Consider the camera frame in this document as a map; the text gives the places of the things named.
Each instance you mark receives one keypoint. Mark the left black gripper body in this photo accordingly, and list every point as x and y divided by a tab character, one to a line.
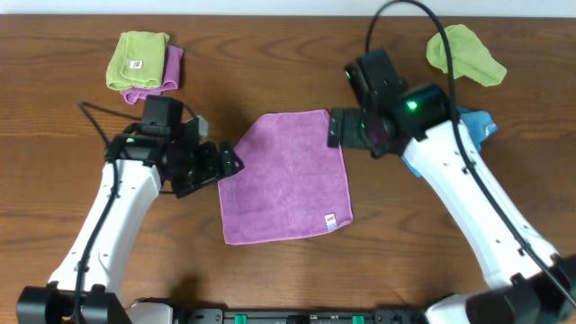
198	166

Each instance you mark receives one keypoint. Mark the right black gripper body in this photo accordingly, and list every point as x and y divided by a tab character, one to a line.
357	132

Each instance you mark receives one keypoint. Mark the purple microfiber cloth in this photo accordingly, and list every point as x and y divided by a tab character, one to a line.
292	186

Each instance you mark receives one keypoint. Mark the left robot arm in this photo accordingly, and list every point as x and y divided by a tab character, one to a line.
156	148

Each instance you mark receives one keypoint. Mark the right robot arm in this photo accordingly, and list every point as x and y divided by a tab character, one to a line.
528	282

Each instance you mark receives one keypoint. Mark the folded purple cloth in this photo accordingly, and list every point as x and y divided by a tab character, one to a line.
171	78

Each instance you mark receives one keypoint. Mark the folded green cloth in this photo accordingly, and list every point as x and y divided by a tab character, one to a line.
138	60

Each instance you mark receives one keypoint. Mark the crumpled blue cloth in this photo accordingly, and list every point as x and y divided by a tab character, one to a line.
479	124

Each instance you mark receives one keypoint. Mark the crumpled green cloth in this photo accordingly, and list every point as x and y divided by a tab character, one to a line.
470	57

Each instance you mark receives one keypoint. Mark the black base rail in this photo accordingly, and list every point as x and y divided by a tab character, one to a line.
381	316

